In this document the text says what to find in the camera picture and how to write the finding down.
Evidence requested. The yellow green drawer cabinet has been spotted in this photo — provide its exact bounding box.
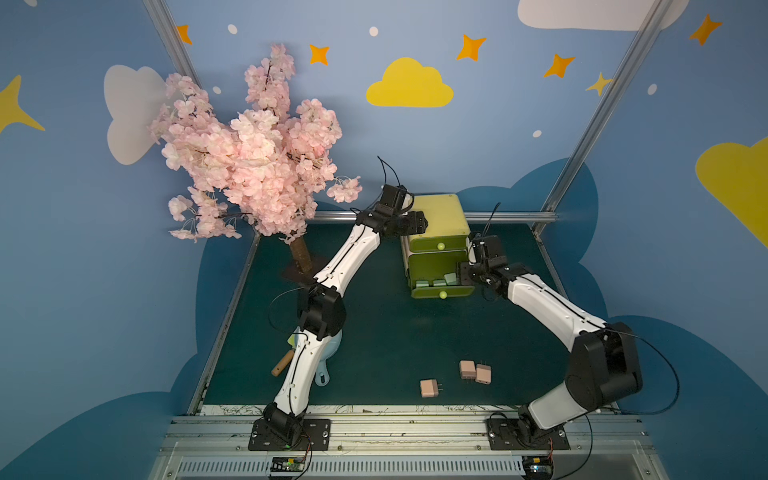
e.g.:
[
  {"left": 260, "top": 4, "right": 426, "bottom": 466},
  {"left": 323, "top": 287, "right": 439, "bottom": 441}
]
[{"left": 401, "top": 194, "right": 475, "bottom": 300}]

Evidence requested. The pink plug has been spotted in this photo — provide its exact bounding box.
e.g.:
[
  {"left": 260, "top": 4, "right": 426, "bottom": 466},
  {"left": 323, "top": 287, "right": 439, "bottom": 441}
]
[
  {"left": 475, "top": 364, "right": 492, "bottom": 385},
  {"left": 419, "top": 379, "right": 442, "bottom": 398},
  {"left": 459, "top": 360, "right": 477, "bottom": 381}
]

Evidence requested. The pink plug bottom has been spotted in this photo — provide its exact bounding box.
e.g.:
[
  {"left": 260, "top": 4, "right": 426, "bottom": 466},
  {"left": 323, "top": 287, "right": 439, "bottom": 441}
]
[{"left": 419, "top": 379, "right": 442, "bottom": 398}]

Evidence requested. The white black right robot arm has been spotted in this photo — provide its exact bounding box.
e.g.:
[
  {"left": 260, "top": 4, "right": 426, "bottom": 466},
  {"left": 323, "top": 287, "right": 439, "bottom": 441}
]
[{"left": 458, "top": 234, "right": 643, "bottom": 443}]

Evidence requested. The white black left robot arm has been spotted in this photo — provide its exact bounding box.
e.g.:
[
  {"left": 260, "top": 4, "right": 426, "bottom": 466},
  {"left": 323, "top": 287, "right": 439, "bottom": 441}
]
[{"left": 263, "top": 203, "right": 428, "bottom": 445}]

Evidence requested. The pink cherry blossom tree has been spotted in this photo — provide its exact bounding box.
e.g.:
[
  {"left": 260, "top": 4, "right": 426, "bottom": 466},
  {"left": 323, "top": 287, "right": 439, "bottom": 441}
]
[{"left": 149, "top": 44, "right": 362, "bottom": 276}]

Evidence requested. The right controller board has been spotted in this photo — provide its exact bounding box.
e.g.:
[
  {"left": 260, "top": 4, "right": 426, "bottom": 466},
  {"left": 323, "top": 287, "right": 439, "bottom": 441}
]
[{"left": 522, "top": 456, "right": 554, "bottom": 480}]

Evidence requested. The controller board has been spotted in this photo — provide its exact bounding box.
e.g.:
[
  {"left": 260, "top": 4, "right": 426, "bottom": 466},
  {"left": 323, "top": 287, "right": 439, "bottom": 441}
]
[
  {"left": 268, "top": 456, "right": 310, "bottom": 479},
  {"left": 522, "top": 456, "right": 554, "bottom": 480}
]

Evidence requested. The left controller board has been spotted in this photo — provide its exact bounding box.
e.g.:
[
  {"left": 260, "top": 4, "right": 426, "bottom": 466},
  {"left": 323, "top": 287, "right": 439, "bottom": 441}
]
[{"left": 268, "top": 456, "right": 310, "bottom": 479}]

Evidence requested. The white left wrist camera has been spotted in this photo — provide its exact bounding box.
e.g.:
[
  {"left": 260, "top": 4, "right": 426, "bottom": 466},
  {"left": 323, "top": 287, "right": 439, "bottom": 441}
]
[{"left": 376, "top": 184, "right": 413, "bottom": 215}]

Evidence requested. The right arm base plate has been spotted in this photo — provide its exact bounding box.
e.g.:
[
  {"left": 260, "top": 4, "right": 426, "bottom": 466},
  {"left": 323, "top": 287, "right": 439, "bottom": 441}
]
[{"left": 485, "top": 415, "right": 570, "bottom": 451}]

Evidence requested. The wooden handle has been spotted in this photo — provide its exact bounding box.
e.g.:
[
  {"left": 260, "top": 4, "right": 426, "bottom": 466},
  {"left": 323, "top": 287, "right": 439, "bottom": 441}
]
[{"left": 271, "top": 349, "right": 295, "bottom": 377}]

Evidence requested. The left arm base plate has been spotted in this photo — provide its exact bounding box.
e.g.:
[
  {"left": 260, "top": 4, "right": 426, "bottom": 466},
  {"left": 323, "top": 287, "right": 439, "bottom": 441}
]
[{"left": 247, "top": 418, "right": 332, "bottom": 451}]

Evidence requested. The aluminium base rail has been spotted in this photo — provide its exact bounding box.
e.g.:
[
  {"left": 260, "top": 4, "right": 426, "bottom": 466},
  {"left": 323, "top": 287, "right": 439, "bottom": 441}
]
[{"left": 150, "top": 405, "right": 666, "bottom": 479}]

